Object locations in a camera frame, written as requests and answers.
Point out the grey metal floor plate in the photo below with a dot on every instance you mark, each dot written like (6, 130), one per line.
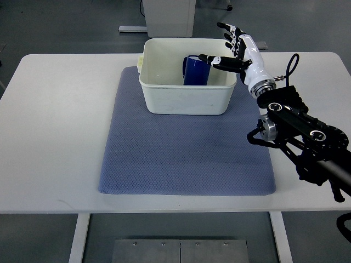
(180, 250)

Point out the white cabinet behind table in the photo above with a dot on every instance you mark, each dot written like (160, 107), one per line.
(169, 19)

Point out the right white table leg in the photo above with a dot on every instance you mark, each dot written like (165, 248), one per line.
(280, 235)

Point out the blue mug white inside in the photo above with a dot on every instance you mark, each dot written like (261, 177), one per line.
(195, 71)

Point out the small grey floor socket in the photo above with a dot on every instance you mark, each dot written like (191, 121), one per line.
(261, 45)

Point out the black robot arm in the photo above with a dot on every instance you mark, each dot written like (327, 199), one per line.
(318, 151)

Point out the white plastic box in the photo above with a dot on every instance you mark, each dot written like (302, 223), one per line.
(175, 82)

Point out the white base bar on floor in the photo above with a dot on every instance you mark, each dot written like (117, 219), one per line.
(133, 29)

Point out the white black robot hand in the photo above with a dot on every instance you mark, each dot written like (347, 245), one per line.
(246, 61)

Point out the left white table leg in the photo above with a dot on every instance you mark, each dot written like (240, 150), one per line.
(79, 238)

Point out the blue-grey textured mat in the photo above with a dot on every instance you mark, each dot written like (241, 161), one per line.
(149, 154)

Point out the white table leg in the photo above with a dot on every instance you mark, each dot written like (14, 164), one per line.
(280, 235)
(79, 238)

